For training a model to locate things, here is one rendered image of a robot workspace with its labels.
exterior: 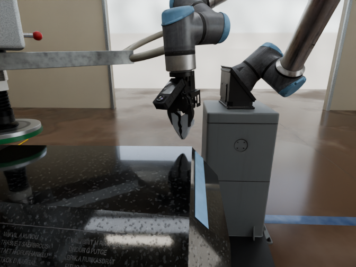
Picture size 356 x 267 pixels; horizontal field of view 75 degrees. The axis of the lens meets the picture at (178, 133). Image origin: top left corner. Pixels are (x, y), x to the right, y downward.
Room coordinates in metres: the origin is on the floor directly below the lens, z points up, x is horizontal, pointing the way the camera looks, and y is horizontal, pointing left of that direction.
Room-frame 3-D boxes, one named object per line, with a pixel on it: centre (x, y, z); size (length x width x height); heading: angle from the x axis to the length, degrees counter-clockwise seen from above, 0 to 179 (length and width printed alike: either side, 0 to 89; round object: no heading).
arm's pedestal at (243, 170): (1.45, -0.37, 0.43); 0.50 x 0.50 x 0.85; 88
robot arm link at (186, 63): (0.72, 0.00, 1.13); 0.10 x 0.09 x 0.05; 58
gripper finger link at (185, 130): (0.72, -0.04, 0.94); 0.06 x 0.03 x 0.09; 148
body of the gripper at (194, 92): (0.72, -0.02, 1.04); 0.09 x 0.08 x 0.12; 148
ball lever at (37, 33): (0.88, 0.51, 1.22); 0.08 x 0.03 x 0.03; 124
